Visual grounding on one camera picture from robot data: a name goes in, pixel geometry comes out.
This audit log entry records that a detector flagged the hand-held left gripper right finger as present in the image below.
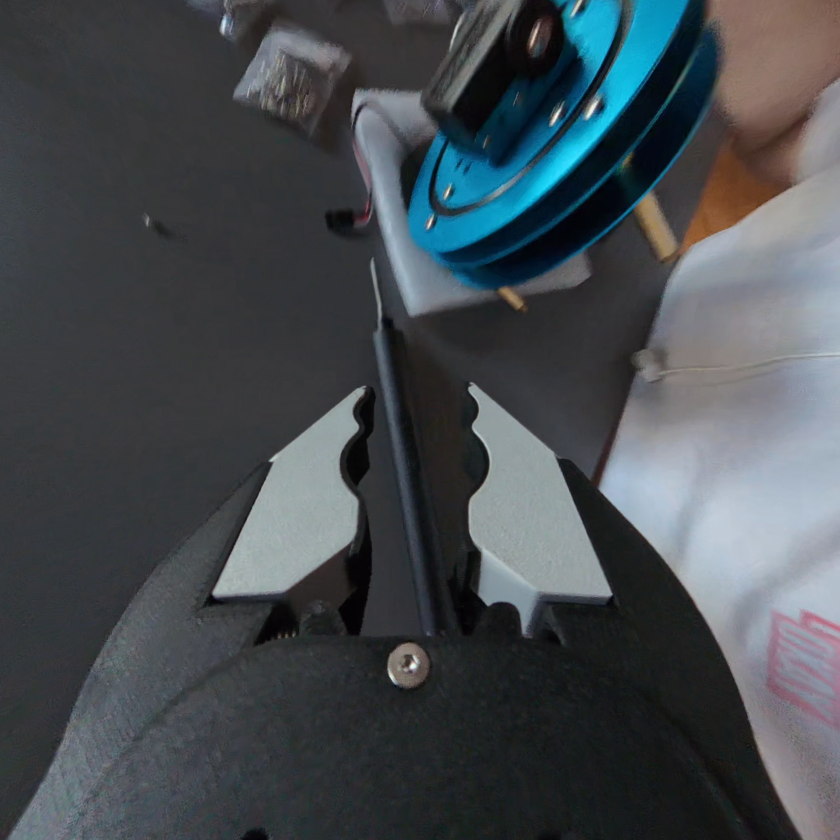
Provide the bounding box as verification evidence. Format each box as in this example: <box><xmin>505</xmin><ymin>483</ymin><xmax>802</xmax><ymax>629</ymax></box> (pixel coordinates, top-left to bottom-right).
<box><xmin>458</xmin><ymin>383</ymin><xmax>614</xmax><ymax>639</ymax></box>

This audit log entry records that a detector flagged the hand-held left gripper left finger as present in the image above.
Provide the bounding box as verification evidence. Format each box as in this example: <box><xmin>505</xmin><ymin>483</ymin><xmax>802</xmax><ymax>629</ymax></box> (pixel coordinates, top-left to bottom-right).
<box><xmin>211</xmin><ymin>386</ymin><xmax>376</xmax><ymax>636</ymax></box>

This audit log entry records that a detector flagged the black electric screwdriver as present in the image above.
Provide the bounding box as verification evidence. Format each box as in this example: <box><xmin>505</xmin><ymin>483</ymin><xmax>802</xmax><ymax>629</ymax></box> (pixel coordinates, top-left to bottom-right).
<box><xmin>369</xmin><ymin>258</ymin><xmax>462</xmax><ymax>639</ymax></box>

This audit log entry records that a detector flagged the blue round servo base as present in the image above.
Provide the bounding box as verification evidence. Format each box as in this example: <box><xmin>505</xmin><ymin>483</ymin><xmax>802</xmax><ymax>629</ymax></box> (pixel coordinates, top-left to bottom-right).
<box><xmin>406</xmin><ymin>0</ymin><xmax>721</xmax><ymax>312</ymax></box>

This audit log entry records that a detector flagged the person's right forearm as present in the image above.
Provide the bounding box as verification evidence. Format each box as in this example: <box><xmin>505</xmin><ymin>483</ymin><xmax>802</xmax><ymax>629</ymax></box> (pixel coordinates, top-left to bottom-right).
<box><xmin>705</xmin><ymin>0</ymin><xmax>840</xmax><ymax>189</ymax></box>

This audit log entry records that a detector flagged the dark grey desk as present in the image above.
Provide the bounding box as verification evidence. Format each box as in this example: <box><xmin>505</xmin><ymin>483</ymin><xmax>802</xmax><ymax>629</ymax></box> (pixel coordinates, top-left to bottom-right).
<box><xmin>0</xmin><ymin>0</ymin><xmax>723</xmax><ymax>834</ymax></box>

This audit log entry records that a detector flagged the white foam block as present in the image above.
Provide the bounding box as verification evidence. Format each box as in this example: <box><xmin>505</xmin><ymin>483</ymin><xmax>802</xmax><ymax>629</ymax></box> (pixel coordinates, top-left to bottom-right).
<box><xmin>350</xmin><ymin>88</ymin><xmax>593</xmax><ymax>318</ymax></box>

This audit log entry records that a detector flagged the clear bag of screws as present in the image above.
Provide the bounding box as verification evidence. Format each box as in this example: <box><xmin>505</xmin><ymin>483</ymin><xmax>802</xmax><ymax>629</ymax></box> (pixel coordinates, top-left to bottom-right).
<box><xmin>186</xmin><ymin>0</ymin><xmax>265</xmax><ymax>42</ymax></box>
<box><xmin>232</xmin><ymin>22</ymin><xmax>354</xmax><ymax>140</ymax></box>
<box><xmin>383</xmin><ymin>0</ymin><xmax>464</xmax><ymax>28</ymax></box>

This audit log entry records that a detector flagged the thin white cord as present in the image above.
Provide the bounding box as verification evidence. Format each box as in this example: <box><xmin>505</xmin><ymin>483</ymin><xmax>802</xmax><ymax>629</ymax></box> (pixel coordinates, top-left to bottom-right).
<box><xmin>631</xmin><ymin>347</ymin><xmax>840</xmax><ymax>385</ymax></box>

